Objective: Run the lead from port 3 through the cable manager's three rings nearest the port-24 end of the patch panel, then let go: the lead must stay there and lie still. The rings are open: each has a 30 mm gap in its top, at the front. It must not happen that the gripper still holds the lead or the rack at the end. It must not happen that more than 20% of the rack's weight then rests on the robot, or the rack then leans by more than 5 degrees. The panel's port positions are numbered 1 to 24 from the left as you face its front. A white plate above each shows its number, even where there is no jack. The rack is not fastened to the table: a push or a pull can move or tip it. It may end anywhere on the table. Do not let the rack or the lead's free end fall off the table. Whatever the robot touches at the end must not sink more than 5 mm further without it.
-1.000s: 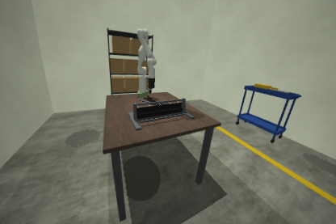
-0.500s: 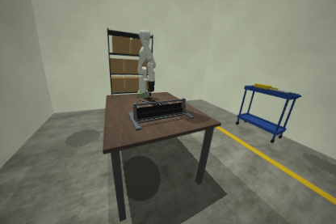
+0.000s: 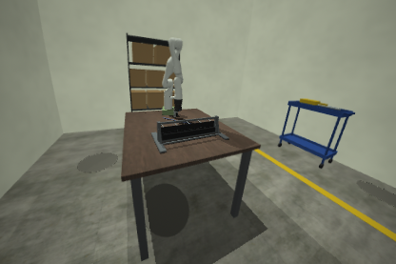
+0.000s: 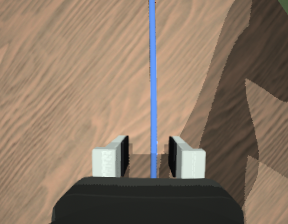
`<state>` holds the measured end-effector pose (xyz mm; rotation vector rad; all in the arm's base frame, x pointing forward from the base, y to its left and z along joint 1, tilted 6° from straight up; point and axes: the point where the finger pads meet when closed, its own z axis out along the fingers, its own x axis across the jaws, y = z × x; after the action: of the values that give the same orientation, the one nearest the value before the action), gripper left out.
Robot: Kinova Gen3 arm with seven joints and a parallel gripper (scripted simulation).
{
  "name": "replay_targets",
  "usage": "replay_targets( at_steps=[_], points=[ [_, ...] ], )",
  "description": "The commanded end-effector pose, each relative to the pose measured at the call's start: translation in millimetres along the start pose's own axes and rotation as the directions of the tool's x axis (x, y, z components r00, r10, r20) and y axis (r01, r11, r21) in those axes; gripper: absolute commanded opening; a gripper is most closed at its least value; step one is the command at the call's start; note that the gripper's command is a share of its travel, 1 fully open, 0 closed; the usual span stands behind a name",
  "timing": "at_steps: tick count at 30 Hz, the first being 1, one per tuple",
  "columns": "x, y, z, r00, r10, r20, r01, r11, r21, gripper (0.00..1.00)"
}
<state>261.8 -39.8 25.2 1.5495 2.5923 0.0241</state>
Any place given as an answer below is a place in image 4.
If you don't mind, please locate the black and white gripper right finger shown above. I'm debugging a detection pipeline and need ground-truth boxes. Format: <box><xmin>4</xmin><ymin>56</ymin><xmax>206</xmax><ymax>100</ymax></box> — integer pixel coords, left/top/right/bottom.
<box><xmin>168</xmin><ymin>136</ymin><xmax>206</xmax><ymax>178</ymax></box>

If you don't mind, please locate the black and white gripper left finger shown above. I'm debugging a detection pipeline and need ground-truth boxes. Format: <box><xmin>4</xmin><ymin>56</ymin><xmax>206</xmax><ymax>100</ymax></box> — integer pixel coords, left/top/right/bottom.
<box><xmin>92</xmin><ymin>135</ymin><xmax>129</xmax><ymax>177</ymax></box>

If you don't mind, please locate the blue cable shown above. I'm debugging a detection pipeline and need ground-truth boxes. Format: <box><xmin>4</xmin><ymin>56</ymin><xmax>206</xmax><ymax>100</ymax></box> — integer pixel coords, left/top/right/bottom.
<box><xmin>149</xmin><ymin>0</ymin><xmax>157</xmax><ymax>178</ymax></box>

